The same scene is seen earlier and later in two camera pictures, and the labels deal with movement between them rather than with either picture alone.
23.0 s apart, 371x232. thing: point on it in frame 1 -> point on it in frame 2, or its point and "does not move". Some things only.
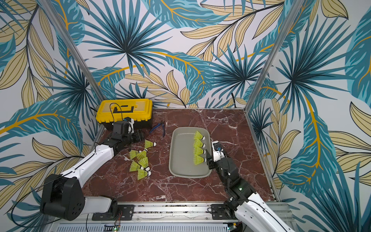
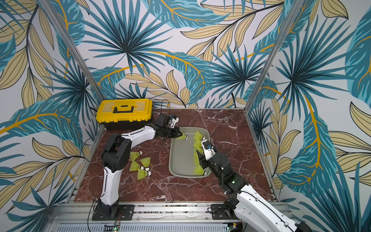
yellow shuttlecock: [148, 144] -> [134, 155]
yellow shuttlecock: [133, 153] -> [183, 137]
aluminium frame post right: [295, 6] does not move
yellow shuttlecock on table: [142, 174] does not move
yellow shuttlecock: [198, 151] does not move
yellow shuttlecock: [142, 154] -> [198, 168]
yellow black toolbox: [140, 110] does not move
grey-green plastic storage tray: [181, 161] does not move
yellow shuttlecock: [198, 137] does not move
